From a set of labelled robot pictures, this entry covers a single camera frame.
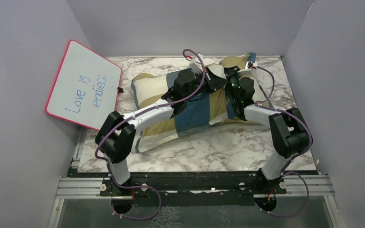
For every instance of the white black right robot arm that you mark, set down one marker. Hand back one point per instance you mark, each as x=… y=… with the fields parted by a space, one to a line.
x=290 y=135

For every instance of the aluminium frame rail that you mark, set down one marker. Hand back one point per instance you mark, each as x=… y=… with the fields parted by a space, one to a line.
x=308 y=203

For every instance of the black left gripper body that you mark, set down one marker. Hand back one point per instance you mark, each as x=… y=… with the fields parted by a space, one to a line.
x=207 y=85

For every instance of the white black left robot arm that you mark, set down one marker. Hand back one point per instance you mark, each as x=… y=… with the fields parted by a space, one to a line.
x=116 y=136

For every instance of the pink framed whiteboard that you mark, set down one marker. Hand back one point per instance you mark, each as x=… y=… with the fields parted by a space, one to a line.
x=85 y=89

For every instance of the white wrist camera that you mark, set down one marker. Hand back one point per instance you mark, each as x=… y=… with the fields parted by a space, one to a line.
x=195 y=64
x=249 y=69

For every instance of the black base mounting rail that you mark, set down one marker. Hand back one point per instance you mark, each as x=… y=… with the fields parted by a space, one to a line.
x=176 y=189

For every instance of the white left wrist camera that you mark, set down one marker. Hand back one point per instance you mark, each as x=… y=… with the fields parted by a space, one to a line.
x=195 y=64

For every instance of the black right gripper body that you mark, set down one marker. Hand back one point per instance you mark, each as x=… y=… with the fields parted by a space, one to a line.
x=232 y=76

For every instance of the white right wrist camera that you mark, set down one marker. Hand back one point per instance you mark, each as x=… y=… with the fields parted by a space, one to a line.
x=249 y=69

